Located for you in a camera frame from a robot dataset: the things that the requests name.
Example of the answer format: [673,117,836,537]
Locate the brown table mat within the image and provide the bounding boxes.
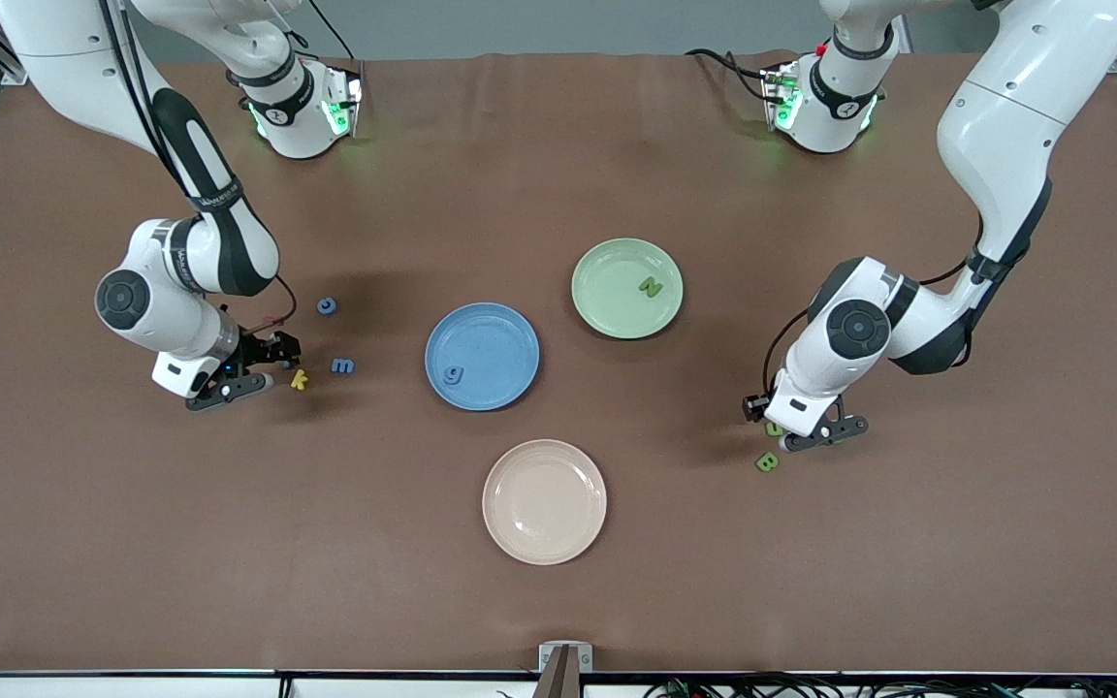
[0,50,1117,675]

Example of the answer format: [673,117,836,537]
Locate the green plate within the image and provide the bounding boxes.
[571,238,685,341]

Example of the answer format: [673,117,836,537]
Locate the blue plate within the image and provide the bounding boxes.
[424,302,541,412]

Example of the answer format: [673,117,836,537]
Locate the beige pink plate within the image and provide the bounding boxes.
[482,439,608,566]

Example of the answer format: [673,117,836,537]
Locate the dark brown pole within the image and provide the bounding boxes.
[531,645,585,698]

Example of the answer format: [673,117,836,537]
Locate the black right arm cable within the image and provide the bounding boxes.
[98,0,300,340]

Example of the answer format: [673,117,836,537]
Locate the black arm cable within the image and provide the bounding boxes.
[98,0,300,340]
[762,213,988,400]

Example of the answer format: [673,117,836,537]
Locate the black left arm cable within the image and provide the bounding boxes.
[762,213,988,400]

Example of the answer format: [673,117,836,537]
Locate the tangled black cables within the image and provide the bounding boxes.
[644,664,1117,698]

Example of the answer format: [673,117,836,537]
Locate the white table edge rail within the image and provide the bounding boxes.
[0,671,1117,698]

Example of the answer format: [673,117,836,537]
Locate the thin black base cable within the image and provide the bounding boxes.
[309,0,366,65]

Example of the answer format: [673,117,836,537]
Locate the grey metal bracket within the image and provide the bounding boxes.
[538,642,594,673]

